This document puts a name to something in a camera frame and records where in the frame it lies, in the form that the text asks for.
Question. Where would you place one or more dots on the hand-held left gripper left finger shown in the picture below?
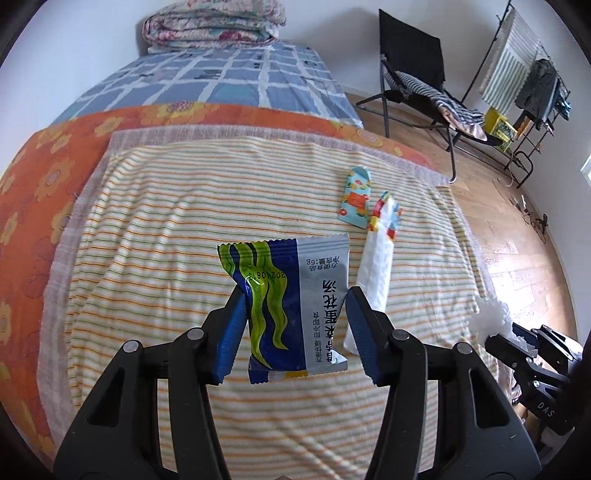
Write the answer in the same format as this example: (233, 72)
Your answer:
(228, 341)

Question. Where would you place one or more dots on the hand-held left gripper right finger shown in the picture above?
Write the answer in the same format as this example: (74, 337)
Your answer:
(364, 341)

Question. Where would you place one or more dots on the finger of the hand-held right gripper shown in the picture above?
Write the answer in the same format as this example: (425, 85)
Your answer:
(554, 346)
(508, 353)

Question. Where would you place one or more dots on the white tissue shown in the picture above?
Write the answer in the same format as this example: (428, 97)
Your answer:
(491, 321)

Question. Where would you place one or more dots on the blue green sachet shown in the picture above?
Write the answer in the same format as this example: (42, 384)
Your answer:
(295, 300)

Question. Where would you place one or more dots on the long white wrapper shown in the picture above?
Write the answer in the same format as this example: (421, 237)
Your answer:
(376, 272)

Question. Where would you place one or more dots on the small colourful packet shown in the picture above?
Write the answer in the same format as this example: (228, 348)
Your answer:
(355, 198)

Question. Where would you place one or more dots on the white power strip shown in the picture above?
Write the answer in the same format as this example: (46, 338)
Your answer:
(524, 205)

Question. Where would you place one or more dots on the yellow striped towel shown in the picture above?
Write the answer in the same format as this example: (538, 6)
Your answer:
(184, 194)

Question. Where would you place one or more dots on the mauve towel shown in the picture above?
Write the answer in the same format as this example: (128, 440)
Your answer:
(69, 240)

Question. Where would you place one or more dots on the black metal drying rack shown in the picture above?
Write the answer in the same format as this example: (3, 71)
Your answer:
(524, 155)

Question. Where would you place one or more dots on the beige cloth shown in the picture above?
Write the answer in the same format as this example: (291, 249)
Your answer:
(471, 131)

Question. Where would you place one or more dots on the yellow box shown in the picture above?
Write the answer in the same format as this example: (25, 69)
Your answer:
(501, 127)

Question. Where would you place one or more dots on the teal hanging garment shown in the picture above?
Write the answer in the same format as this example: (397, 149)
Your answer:
(565, 108)

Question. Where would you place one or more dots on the orange floral sheet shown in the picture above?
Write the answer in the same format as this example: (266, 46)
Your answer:
(41, 184)

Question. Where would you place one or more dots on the dark hanging jacket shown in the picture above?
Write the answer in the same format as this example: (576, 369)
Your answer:
(538, 92)

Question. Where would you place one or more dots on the striped grey cloth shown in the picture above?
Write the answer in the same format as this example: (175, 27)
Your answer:
(415, 85)

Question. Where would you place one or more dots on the blue checked bedsheet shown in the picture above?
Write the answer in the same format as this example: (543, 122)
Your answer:
(207, 78)

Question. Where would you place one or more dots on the green striped hanging towel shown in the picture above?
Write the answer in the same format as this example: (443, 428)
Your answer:
(508, 69)

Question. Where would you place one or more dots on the black folding chair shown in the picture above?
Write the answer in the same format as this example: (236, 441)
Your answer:
(406, 41)

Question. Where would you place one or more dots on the folded floral quilt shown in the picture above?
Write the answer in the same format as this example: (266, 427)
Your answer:
(212, 25)

